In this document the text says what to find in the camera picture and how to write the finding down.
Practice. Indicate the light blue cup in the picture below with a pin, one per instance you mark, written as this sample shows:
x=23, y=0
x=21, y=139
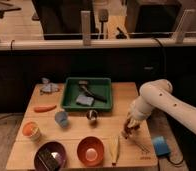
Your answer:
x=61, y=118

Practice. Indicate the black sponge in bowl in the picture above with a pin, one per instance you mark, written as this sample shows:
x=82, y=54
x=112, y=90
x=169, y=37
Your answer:
x=49, y=162

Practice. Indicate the blue cloth in tray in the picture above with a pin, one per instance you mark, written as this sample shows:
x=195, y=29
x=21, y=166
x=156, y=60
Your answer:
x=85, y=100

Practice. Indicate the yellow banana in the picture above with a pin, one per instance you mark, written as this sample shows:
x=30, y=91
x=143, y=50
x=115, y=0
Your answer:
x=114, y=149

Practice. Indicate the orange cup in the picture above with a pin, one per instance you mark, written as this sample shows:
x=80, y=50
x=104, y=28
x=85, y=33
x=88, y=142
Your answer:
x=31, y=131

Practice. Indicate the blue crumpled cloth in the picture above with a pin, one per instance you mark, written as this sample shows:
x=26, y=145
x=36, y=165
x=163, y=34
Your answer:
x=48, y=87

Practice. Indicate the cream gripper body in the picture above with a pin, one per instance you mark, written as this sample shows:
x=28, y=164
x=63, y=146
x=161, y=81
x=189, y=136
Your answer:
x=132, y=121

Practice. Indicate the purple bowl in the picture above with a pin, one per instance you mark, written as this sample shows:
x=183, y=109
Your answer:
x=58, y=152

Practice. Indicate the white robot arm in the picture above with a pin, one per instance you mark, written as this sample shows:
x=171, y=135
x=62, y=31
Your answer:
x=158, y=94

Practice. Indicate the green plastic tray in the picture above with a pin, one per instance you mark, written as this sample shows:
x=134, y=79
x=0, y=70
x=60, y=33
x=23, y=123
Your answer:
x=101, y=86

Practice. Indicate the dark brush in tray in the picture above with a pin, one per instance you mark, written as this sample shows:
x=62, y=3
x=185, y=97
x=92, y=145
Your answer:
x=83, y=85

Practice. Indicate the orange bowl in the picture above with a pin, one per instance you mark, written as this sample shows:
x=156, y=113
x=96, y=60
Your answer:
x=90, y=151

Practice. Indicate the orange carrot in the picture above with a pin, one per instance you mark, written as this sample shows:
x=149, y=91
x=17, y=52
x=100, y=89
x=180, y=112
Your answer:
x=41, y=109

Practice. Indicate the blue tape roll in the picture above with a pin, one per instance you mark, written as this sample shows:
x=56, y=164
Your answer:
x=160, y=146

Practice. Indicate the metal fork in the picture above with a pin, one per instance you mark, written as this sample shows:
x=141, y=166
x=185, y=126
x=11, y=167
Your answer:
x=139, y=144

